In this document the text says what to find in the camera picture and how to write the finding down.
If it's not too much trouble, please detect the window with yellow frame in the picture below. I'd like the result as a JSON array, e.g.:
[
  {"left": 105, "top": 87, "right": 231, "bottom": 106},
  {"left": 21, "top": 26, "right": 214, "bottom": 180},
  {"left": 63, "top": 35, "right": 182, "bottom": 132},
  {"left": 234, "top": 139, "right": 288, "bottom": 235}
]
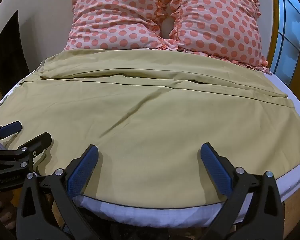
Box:
[{"left": 266, "top": 0, "right": 300, "bottom": 85}]

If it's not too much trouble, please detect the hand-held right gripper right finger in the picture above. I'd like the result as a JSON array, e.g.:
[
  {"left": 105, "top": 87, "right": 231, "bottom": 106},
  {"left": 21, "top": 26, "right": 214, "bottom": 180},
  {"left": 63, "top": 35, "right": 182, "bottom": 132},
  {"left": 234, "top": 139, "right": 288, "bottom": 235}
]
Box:
[{"left": 201, "top": 142, "right": 284, "bottom": 240}]

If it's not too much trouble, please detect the dark door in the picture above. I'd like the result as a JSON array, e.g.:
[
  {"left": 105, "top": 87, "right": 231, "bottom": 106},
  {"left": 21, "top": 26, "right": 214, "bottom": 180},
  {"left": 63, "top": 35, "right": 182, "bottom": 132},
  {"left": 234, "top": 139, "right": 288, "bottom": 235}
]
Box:
[{"left": 0, "top": 10, "right": 28, "bottom": 87}]

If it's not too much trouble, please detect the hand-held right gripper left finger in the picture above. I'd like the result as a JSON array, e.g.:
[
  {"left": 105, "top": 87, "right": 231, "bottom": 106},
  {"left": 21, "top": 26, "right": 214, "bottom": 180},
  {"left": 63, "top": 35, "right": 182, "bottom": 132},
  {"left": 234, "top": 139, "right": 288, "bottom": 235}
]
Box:
[{"left": 16, "top": 144, "right": 99, "bottom": 240}]

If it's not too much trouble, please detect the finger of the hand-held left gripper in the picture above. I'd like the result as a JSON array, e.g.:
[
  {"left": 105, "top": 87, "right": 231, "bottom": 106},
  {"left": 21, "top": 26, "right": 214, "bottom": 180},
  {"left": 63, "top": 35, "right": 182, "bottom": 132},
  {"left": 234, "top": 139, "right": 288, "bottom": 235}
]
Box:
[
  {"left": 0, "top": 132, "right": 52, "bottom": 177},
  {"left": 0, "top": 121, "right": 23, "bottom": 148}
]

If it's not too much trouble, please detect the pink polka dot pillow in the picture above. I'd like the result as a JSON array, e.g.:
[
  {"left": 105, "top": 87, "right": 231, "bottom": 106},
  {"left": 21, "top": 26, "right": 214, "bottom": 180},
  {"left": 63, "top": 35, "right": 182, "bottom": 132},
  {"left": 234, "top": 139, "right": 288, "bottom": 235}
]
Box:
[
  {"left": 64, "top": 0, "right": 177, "bottom": 52},
  {"left": 162, "top": 0, "right": 272, "bottom": 74}
]

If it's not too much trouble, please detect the yellow-green bed cover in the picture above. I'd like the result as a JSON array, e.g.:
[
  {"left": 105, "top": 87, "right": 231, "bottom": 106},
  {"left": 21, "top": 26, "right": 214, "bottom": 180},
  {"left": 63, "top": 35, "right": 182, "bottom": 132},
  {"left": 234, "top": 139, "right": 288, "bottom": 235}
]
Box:
[{"left": 0, "top": 49, "right": 300, "bottom": 209}]

